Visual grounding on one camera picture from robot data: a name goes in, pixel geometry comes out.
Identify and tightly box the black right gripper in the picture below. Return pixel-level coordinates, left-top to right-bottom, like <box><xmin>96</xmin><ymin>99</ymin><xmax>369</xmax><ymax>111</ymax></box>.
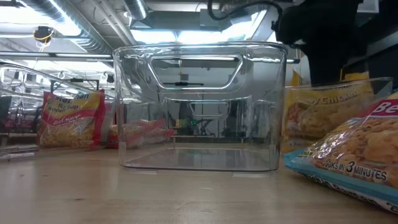
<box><xmin>273</xmin><ymin>0</ymin><xmax>367</xmax><ymax>86</ymax></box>

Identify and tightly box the clear plastic bin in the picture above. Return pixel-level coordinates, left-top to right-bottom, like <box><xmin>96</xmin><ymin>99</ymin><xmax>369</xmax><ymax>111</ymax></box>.
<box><xmin>0</xmin><ymin>60</ymin><xmax>116</xmax><ymax>161</ymax></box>
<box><xmin>112</xmin><ymin>42</ymin><xmax>289</xmax><ymax>174</ymax></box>
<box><xmin>281</xmin><ymin>77</ymin><xmax>394</xmax><ymax>155</ymax></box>

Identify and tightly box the blue beef ramen pack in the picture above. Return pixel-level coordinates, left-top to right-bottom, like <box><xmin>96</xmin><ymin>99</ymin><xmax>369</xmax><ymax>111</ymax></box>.
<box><xmin>283</xmin><ymin>91</ymin><xmax>398</xmax><ymax>215</ymax></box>

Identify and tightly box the white ceiling unit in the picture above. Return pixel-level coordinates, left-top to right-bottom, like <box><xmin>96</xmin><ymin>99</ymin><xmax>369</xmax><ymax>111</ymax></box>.
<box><xmin>361</xmin><ymin>0</ymin><xmax>380</xmax><ymax>14</ymax></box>

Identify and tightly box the grey ceiling box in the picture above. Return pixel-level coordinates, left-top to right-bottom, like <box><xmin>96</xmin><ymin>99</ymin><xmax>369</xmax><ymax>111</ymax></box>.
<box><xmin>200</xmin><ymin>8</ymin><xmax>225</xmax><ymax>28</ymax></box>

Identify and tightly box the bright ceiling light panel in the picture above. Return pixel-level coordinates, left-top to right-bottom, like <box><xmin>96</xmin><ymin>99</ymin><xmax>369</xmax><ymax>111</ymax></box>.
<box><xmin>129</xmin><ymin>28</ymin><xmax>224</xmax><ymax>44</ymax></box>

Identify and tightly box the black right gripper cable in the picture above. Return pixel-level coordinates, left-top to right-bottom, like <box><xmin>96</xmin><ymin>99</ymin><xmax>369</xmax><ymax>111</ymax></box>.
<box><xmin>206</xmin><ymin>0</ymin><xmax>284</xmax><ymax>21</ymax></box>

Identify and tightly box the silver round air duct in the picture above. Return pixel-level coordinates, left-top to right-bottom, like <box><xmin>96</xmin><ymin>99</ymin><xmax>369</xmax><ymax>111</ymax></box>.
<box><xmin>123</xmin><ymin>0</ymin><xmax>150</xmax><ymax>20</ymax></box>

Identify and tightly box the large corrugated air duct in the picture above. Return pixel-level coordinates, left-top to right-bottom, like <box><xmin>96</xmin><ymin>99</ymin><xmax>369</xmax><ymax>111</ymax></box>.
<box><xmin>18</xmin><ymin>0</ymin><xmax>114</xmax><ymax>55</ymax></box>

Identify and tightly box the black ceiling cable reel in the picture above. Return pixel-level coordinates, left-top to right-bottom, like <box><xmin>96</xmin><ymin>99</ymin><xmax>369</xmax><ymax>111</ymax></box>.
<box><xmin>33</xmin><ymin>26</ymin><xmax>55</xmax><ymax>44</ymax></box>

